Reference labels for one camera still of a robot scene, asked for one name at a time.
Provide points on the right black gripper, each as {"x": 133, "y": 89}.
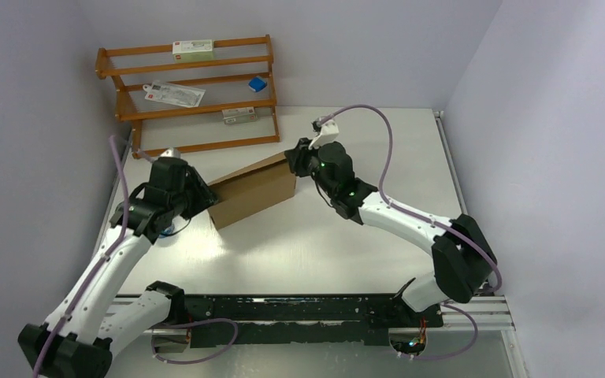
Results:
{"x": 297, "y": 157}

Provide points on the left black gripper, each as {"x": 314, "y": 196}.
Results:
{"x": 205, "y": 197}

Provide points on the brown cardboard box sheet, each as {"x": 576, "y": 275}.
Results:
{"x": 251, "y": 189}

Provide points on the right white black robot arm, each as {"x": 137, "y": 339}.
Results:
{"x": 462, "y": 259}

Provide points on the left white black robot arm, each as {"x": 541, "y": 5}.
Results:
{"x": 78, "y": 339}

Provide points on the small white box lower shelf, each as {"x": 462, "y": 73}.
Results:
{"x": 240, "y": 115}

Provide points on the small blue box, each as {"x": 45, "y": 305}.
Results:
{"x": 257, "y": 84}

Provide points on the white green box top shelf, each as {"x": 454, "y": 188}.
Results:
{"x": 193, "y": 50}

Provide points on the blue white patterned round tape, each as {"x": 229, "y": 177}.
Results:
{"x": 166, "y": 233}

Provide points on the orange wooden shelf rack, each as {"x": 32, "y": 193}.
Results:
{"x": 157, "y": 126}

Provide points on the clear plastic package red label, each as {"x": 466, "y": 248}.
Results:
{"x": 173, "y": 94}

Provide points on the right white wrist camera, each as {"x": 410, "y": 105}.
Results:
{"x": 326, "y": 132}

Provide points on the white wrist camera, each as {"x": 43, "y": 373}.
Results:
{"x": 326, "y": 132}
{"x": 170, "y": 153}

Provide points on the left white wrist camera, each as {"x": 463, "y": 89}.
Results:
{"x": 170, "y": 153}

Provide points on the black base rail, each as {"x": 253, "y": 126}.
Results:
{"x": 284, "y": 319}

